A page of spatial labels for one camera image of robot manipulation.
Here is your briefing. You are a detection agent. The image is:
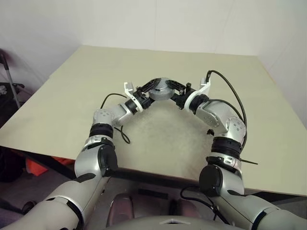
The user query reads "orange object under table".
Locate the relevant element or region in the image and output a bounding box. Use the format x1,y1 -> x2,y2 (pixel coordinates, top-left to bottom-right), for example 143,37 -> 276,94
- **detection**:
25,157 -> 72,177

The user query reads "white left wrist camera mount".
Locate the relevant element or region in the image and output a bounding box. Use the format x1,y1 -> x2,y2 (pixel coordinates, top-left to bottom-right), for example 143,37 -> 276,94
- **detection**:
123,81 -> 144,113

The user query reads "grey metal motor housing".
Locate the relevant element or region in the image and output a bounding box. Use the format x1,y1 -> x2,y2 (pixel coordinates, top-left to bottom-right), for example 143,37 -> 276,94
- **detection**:
149,77 -> 175,101

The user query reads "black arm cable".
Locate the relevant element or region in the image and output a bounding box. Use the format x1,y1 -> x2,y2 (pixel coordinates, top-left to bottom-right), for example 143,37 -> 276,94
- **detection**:
206,69 -> 248,147
100,92 -> 132,145

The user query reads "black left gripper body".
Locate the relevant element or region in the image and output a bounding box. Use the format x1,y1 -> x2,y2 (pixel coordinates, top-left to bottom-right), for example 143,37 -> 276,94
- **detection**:
135,86 -> 148,109

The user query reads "grey robot torso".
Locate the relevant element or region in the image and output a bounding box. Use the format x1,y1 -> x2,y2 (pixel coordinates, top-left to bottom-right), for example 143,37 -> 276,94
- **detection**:
103,214 -> 236,230

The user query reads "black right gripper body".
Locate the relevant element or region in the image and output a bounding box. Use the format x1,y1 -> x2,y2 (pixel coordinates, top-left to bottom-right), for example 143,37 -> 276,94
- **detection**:
176,82 -> 192,110

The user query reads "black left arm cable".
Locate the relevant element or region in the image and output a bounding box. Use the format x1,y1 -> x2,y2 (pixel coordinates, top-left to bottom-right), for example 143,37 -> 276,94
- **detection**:
100,92 -> 132,145

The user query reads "black caster wheel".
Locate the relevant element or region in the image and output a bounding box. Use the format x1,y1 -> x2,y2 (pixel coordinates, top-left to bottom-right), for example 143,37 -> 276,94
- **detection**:
22,200 -> 37,214

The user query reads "black table frame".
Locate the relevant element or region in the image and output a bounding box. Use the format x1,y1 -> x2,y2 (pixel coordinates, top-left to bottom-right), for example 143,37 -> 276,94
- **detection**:
0,147 -> 307,199

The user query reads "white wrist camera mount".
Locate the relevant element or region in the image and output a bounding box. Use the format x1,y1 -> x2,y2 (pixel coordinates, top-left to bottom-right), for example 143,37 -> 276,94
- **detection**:
123,81 -> 144,113
184,76 -> 212,111

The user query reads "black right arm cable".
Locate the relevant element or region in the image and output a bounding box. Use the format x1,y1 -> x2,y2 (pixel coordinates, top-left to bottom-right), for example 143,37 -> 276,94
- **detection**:
206,69 -> 248,147

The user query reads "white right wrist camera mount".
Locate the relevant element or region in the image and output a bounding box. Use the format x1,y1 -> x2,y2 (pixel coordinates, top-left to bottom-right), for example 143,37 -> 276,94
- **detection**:
184,76 -> 212,111

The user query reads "dark maroon rounded shape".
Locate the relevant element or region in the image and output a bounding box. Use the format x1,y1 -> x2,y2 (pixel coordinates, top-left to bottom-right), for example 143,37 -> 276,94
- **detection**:
109,191 -> 134,227

